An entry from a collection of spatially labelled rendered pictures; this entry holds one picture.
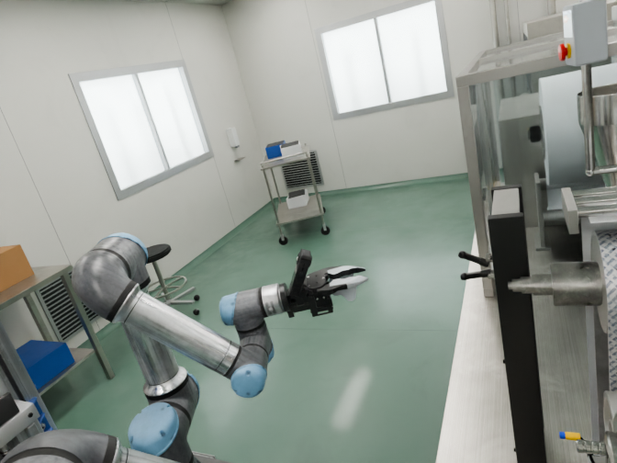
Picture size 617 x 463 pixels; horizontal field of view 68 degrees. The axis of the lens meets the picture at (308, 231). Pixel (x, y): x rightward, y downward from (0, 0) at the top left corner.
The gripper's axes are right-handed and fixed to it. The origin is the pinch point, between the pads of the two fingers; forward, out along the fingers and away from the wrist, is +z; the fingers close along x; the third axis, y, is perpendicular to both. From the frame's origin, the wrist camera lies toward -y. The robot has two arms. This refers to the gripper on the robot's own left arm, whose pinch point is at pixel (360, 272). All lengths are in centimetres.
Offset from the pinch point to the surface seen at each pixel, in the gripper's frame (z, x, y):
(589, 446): 18, 61, -11
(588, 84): 46, 12, -36
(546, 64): 59, -28, -31
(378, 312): 12, -173, 148
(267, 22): -30, -567, -42
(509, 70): 51, -31, -31
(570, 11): 43, 11, -48
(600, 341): 35, 36, 0
